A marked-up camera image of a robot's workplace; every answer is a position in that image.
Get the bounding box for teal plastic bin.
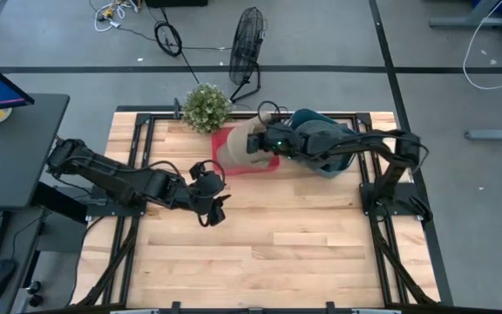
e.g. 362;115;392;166
286;107;358;179

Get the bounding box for white cable bundle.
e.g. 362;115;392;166
88;0;141;33

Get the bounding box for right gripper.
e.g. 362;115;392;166
247;123;302;159

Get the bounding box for black floor fan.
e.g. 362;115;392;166
227;5;267;105

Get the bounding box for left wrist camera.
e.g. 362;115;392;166
188;161;209;181

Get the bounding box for long white cable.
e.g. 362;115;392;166
461;0;502;92

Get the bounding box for small green potted plant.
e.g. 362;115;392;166
181;82;234;135

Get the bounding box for black table frame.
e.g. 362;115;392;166
71;104;442;314

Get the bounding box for pink plastic bin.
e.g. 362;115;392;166
210;126;282;177

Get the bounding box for black desk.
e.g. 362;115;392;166
0;92;71;212

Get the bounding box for grey desk foot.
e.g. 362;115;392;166
464;127;502;142
428;0;502;29

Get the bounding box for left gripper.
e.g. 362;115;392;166
185;171;233;228

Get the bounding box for coiled black cable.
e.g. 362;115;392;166
153;20;184;58

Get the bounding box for teal denim cap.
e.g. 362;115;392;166
295;119;350;172

